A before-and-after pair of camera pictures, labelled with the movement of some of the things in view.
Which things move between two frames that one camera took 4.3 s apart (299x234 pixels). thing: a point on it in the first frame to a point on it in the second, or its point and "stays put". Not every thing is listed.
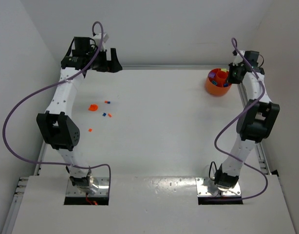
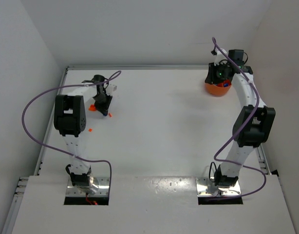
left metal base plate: (102, 190) stays put
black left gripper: (107, 61) to (104, 105)
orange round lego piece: (93, 107) stays put
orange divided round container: (219, 85) stays put
